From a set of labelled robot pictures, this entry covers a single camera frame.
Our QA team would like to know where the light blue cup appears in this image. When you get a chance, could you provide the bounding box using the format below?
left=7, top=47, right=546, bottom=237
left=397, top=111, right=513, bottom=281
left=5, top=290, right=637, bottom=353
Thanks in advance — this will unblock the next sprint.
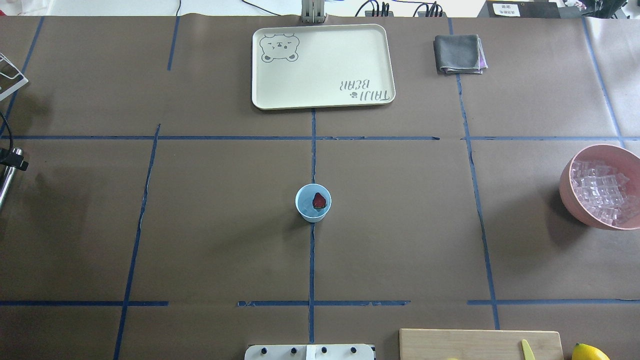
left=294, top=183, right=332, bottom=223

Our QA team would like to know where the bamboo cutting board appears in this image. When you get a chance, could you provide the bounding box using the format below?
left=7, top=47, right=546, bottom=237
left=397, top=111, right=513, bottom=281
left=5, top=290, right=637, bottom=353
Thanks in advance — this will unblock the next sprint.
left=398, top=328, right=564, bottom=360

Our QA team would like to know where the black box with label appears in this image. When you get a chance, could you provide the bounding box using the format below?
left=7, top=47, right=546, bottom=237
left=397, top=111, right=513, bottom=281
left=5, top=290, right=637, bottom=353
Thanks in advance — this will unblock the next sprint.
left=477, top=0, right=562, bottom=19

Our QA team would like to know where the steel muddler with black tip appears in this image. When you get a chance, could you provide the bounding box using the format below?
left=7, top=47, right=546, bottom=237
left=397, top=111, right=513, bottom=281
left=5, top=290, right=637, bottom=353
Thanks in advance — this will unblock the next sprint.
left=0, top=166, right=18, bottom=209

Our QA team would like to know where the pink bowl of ice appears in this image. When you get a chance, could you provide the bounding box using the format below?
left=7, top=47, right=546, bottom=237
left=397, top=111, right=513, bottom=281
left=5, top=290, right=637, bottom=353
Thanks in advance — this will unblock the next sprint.
left=558, top=144, right=640, bottom=231

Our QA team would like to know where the grey folded cloth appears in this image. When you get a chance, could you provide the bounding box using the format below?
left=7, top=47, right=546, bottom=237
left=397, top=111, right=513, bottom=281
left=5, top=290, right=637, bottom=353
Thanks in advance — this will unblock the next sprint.
left=433, top=34, right=489, bottom=75

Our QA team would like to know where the cream bear tray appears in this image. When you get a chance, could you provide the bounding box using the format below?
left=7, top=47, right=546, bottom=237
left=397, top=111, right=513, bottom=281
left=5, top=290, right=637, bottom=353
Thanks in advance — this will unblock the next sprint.
left=251, top=23, right=396, bottom=110

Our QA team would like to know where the red strawberry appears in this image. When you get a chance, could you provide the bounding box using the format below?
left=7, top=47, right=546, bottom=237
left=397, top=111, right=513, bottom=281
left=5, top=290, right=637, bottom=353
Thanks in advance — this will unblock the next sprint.
left=311, top=192, right=327, bottom=210

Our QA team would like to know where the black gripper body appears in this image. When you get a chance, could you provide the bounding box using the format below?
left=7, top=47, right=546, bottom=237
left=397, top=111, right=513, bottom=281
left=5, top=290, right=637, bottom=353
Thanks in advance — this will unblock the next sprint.
left=0, top=148, right=29, bottom=171

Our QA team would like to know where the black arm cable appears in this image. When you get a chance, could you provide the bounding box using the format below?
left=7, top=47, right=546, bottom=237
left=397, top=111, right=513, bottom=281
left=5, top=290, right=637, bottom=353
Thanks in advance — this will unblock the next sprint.
left=0, top=112, right=13, bottom=151

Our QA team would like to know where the white wire cup rack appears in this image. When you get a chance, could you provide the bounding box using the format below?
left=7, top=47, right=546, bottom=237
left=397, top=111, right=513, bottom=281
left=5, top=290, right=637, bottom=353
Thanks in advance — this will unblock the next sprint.
left=0, top=53, right=29, bottom=101

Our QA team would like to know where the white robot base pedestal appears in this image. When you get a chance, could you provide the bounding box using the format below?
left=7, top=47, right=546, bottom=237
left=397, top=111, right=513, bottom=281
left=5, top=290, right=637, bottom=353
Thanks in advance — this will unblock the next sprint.
left=244, top=343, right=377, bottom=360

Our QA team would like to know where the aluminium frame post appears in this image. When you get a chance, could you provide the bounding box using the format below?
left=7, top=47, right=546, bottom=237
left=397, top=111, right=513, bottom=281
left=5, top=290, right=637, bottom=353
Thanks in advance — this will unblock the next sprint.
left=301, top=0, right=327, bottom=24

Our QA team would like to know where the yellow lemon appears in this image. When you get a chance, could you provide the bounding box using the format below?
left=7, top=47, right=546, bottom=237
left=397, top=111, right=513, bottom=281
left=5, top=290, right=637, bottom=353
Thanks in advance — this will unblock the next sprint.
left=571, top=342, right=610, bottom=360

